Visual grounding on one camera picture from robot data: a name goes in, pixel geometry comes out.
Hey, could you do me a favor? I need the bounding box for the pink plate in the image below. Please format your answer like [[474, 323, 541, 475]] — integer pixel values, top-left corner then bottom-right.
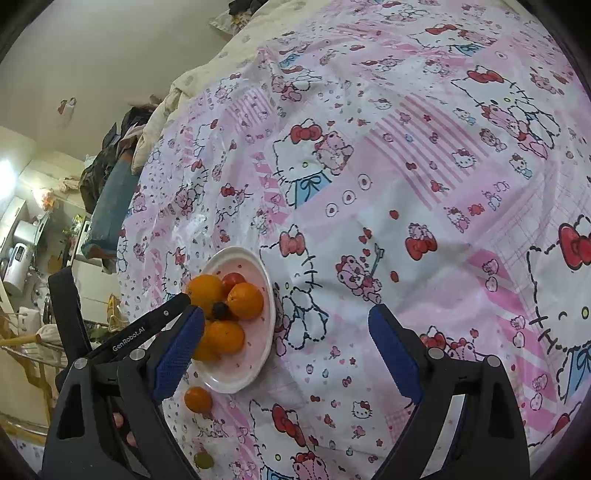
[[187, 246, 277, 394]]

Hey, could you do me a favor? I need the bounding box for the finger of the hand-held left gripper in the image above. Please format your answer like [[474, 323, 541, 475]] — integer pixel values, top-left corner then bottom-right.
[[88, 293, 192, 367], [48, 267, 93, 365]]

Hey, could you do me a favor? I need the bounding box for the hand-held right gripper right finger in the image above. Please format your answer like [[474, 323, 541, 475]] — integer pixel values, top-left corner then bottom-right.
[[368, 304, 532, 480]]

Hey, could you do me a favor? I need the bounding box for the person's left hand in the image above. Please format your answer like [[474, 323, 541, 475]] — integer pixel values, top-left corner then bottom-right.
[[111, 411, 139, 448]]

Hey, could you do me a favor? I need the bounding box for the cream quilt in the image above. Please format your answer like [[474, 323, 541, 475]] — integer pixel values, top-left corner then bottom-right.
[[131, 0, 333, 167]]

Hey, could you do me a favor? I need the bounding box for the dark clothes pile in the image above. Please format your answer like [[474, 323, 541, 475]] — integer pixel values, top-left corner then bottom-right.
[[78, 106, 160, 208]]

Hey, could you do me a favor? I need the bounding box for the pink printed blanket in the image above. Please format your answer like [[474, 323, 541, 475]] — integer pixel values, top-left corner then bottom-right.
[[115, 0, 591, 480]]

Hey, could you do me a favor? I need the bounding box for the white cabinet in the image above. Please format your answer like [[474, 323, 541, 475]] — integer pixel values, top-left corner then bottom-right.
[[69, 258, 116, 319]]

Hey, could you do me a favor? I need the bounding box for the small orange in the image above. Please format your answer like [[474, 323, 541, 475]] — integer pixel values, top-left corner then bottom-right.
[[184, 386, 213, 414]]

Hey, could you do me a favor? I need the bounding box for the large orange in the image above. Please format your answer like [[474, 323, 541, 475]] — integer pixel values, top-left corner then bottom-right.
[[191, 323, 221, 362]]

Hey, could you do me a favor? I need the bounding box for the clothes drying rack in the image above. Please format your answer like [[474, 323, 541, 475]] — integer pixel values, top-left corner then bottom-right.
[[0, 309, 63, 416]]

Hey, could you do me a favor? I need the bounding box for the white water heater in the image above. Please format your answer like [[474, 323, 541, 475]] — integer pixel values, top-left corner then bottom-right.
[[2, 242, 35, 296]]

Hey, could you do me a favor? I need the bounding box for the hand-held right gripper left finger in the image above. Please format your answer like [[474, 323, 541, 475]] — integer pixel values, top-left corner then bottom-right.
[[41, 305, 206, 480]]

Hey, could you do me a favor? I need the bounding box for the red tomato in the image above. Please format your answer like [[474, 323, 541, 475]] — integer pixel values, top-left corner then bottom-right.
[[222, 272, 247, 296]]

